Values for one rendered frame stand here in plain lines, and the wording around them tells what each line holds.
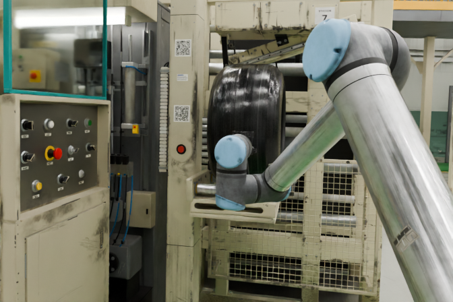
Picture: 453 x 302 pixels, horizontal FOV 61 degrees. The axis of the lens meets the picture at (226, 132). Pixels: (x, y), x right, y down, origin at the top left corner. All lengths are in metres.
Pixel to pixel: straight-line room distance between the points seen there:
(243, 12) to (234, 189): 1.09
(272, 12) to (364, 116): 1.36
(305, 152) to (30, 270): 0.90
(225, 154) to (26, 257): 0.68
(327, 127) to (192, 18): 0.98
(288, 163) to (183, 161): 0.76
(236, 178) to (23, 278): 0.70
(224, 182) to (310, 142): 0.28
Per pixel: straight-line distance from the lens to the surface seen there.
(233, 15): 1.98
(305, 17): 1.95
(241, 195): 1.13
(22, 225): 1.31
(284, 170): 1.09
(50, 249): 1.43
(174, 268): 1.87
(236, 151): 1.09
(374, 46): 0.74
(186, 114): 1.71
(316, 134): 0.97
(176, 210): 1.78
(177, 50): 1.74
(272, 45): 2.07
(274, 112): 1.47
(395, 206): 0.62
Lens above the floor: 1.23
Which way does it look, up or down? 3 degrees down
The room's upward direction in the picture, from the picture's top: 1 degrees clockwise
